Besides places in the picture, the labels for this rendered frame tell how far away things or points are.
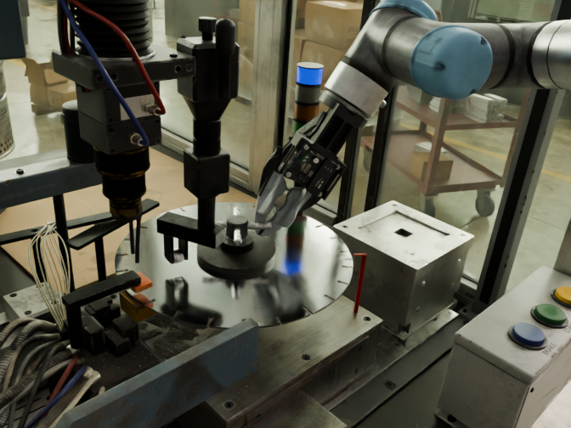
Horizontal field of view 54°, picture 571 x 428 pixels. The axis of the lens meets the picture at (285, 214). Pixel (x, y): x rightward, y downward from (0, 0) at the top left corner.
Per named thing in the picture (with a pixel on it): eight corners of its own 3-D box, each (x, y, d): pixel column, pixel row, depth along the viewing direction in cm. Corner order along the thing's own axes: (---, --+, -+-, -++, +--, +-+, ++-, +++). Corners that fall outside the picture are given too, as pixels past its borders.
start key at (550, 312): (539, 310, 82) (543, 299, 81) (567, 323, 80) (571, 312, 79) (527, 321, 80) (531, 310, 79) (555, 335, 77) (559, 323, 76)
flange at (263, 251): (182, 262, 76) (182, 246, 74) (217, 228, 85) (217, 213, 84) (257, 283, 73) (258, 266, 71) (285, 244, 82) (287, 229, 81)
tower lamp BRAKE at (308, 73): (308, 78, 99) (309, 61, 98) (326, 83, 97) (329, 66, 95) (290, 81, 97) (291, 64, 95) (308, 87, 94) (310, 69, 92)
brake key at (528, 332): (517, 329, 78) (522, 318, 77) (545, 344, 75) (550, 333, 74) (505, 341, 75) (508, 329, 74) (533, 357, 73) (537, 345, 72)
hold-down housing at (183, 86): (216, 182, 70) (219, 14, 61) (236, 196, 67) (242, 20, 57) (176, 190, 68) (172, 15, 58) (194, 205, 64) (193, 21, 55)
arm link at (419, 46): (529, 30, 59) (464, 15, 68) (443, 29, 55) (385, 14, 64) (511, 102, 63) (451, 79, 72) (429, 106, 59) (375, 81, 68)
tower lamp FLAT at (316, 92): (307, 96, 101) (308, 79, 100) (325, 102, 98) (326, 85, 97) (289, 99, 98) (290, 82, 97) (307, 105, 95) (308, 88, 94)
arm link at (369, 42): (415, -13, 64) (377, -20, 71) (361, 70, 66) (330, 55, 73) (455, 25, 69) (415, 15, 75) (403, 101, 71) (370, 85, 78)
